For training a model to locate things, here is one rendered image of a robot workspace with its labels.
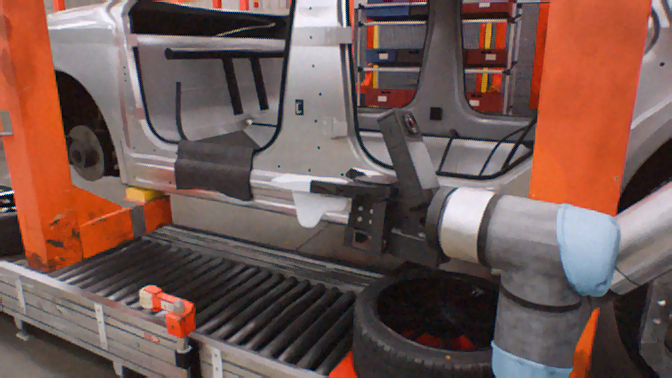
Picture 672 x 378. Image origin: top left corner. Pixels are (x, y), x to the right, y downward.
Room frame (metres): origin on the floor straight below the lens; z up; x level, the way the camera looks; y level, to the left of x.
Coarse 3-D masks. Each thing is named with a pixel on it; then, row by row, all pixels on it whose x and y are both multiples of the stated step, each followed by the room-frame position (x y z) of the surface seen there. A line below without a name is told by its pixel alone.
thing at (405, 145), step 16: (400, 112) 0.51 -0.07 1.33; (384, 128) 0.51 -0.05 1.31; (400, 128) 0.50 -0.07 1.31; (416, 128) 0.52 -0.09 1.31; (400, 144) 0.49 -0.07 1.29; (416, 144) 0.50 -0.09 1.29; (400, 160) 0.49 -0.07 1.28; (416, 160) 0.49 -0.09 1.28; (400, 176) 0.48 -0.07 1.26; (416, 176) 0.47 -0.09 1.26; (432, 176) 0.50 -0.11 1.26; (416, 192) 0.47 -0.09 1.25; (432, 192) 0.48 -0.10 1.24; (416, 208) 0.47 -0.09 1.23
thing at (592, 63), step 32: (576, 0) 0.89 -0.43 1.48; (608, 0) 0.86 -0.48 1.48; (640, 0) 0.84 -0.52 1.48; (576, 32) 0.88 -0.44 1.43; (608, 32) 0.86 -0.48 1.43; (640, 32) 0.84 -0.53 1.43; (544, 64) 0.91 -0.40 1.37; (576, 64) 0.88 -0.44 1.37; (608, 64) 0.86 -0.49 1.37; (640, 64) 0.84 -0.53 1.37; (544, 96) 0.90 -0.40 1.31; (576, 96) 0.88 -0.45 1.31; (608, 96) 0.85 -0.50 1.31; (544, 128) 0.90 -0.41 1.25; (576, 128) 0.87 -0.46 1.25; (608, 128) 0.85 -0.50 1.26; (544, 160) 0.90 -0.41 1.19; (576, 160) 0.87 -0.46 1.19; (608, 160) 0.85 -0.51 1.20; (544, 192) 0.89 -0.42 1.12; (576, 192) 0.87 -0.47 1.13; (608, 192) 0.84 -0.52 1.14; (576, 352) 0.85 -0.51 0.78
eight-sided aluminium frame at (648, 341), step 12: (660, 276) 0.89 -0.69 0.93; (648, 288) 0.94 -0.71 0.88; (660, 288) 0.89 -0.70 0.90; (648, 300) 0.93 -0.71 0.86; (660, 300) 0.92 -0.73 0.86; (648, 312) 0.90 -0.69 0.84; (660, 312) 0.89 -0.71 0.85; (648, 324) 0.90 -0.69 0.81; (660, 324) 0.89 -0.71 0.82; (648, 336) 0.89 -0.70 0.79; (660, 336) 0.88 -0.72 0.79; (648, 348) 0.89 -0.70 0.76; (660, 348) 0.88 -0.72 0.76; (648, 360) 0.89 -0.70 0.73; (660, 360) 0.88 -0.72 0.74; (660, 372) 0.88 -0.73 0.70
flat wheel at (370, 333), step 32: (384, 288) 1.65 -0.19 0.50; (416, 288) 1.72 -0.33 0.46; (448, 288) 1.72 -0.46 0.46; (480, 288) 1.65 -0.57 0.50; (384, 320) 1.45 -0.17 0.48; (416, 320) 1.46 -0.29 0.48; (448, 320) 1.52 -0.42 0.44; (480, 320) 1.64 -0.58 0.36; (352, 352) 1.50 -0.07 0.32; (384, 352) 1.27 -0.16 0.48; (416, 352) 1.23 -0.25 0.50; (448, 352) 1.24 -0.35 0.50; (480, 352) 1.23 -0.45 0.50
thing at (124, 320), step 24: (0, 264) 2.09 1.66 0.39; (24, 288) 1.98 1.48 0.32; (48, 288) 1.89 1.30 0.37; (72, 288) 1.85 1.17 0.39; (24, 312) 1.99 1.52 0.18; (72, 312) 1.81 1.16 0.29; (96, 312) 1.72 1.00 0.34; (120, 312) 1.66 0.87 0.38; (144, 312) 1.65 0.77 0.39; (144, 336) 1.60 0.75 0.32; (168, 336) 1.54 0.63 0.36; (192, 336) 1.49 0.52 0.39; (216, 360) 1.42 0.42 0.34; (240, 360) 1.38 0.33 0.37; (264, 360) 1.35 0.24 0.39
